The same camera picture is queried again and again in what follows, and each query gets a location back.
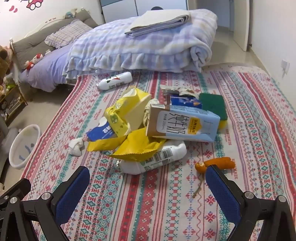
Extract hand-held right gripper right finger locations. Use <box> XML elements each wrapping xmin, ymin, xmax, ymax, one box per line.
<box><xmin>206</xmin><ymin>164</ymin><xmax>296</xmax><ymax>241</ymax></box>

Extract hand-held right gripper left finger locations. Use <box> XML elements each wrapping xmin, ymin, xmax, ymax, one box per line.
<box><xmin>0</xmin><ymin>165</ymin><xmax>90</xmax><ymax>241</ymax></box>

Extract thin brown stem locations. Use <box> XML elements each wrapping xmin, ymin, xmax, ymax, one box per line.
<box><xmin>192</xmin><ymin>173</ymin><xmax>205</xmax><ymax>198</ymax></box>

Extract orange carrot toy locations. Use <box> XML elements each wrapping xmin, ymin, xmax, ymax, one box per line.
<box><xmin>195</xmin><ymin>157</ymin><xmax>235</xmax><ymax>173</ymax></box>

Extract white tissue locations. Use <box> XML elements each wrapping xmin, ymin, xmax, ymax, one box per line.
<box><xmin>68</xmin><ymin>137</ymin><xmax>88</xmax><ymax>156</ymax></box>

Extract white plastic basket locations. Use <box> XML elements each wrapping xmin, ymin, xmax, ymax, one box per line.
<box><xmin>9</xmin><ymin>124</ymin><xmax>41</xmax><ymax>168</ymax></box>

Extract blue and white pouch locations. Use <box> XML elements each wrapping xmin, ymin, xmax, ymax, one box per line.
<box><xmin>87</xmin><ymin>117</ymin><xmax>121</xmax><ymax>142</ymax></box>

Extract white bottle with barcode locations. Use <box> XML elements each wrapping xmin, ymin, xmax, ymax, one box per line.
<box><xmin>117</xmin><ymin>140</ymin><xmax>187</xmax><ymax>175</ymax></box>

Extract yellow snack wrapper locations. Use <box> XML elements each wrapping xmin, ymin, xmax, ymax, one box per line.
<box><xmin>87</xmin><ymin>128</ymin><xmax>167</xmax><ymax>163</ymax></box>

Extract blue and white milk carton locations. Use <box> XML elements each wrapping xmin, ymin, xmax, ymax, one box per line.
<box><xmin>146</xmin><ymin>103</ymin><xmax>221</xmax><ymax>142</ymax></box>

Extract dark blue cardboard box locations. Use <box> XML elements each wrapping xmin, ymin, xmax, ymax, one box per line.
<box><xmin>170</xmin><ymin>95</ymin><xmax>203</xmax><ymax>109</ymax></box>

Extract yellow tissue packet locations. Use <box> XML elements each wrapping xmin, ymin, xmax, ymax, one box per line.
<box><xmin>104</xmin><ymin>86</ymin><xmax>153</xmax><ymax>137</ymax></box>

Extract printed wrapper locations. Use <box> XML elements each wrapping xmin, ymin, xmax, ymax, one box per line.
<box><xmin>160</xmin><ymin>85</ymin><xmax>197</xmax><ymax>98</ymax></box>

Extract white bottle with green label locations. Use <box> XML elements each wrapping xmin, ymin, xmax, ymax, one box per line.
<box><xmin>97</xmin><ymin>72</ymin><xmax>133</xmax><ymax>90</ymax></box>

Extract patterned striped floor mat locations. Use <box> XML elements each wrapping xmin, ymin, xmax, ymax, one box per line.
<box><xmin>21</xmin><ymin>64</ymin><xmax>296</xmax><ymax>241</ymax></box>

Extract green and yellow sponge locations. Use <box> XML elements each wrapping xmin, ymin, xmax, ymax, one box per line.
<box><xmin>199</xmin><ymin>93</ymin><xmax>228</xmax><ymax>129</ymax></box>

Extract shelf of small toys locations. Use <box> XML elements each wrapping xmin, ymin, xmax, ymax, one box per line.
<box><xmin>0</xmin><ymin>70</ymin><xmax>28</xmax><ymax>121</ymax></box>

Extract bed with purple sheet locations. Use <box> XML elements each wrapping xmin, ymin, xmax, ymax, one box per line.
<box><xmin>20</xmin><ymin>45</ymin><xmax>77</xmax><ymax>92</ymax></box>

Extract red and white plush toy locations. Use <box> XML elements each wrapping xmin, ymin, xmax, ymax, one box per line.
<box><xmin>24</xmin><ymin>53</ymin><xmax>44</xmax><ymax>70</ymax></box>

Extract brown teddy bear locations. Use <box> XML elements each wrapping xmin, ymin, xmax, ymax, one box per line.
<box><xmin>0</xmin><ymin>45</ymin><xmax>13</xmax><ymax>77</ymax></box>

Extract grey headboard cushion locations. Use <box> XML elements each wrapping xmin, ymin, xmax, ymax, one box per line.
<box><xmin>11</xmin><ymin>10</ymin><xmax>100</xmax><ymax>64</ymax></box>

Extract plaid pillow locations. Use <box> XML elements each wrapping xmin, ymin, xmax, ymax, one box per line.
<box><xmin>45</xmin><ymin>19</ymin><xmax>93</xmax><ymax>49</ymax></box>

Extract blue plaid folded quilt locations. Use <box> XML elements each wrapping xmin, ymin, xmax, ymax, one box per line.
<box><xmin>62</xmin><ymin>9</ymin><xmax>218</xmax><ymax>80</ymax></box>

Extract white door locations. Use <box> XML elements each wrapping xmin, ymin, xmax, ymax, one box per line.
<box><xmin>232</xmin><ymin>0</ymin><xmax>252</xmax><ymax>52</ymax></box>

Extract small pale plush toy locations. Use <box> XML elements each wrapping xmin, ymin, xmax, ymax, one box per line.
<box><xmin>65</xmin><ymin>8</ymin><xmax>78</xmax><ymax>19</ymax></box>

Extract folded grey white sheet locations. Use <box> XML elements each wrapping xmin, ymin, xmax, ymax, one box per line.
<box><xmin>125</xmin><ymin>10</ymin><xmax>192</xmax><ymax>37</ymax></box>

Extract blue and white wardrobe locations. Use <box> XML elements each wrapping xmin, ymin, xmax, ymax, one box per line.
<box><xmin>97</xmin><ymin>0</ymin><xmax>189</xmax><ymax>24</ymax></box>

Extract pink wall stickers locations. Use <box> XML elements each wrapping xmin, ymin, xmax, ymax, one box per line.
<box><xmin>7</xmin><ymin>0</ymin><xmax>44</xmax><ymax>13</ymax></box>

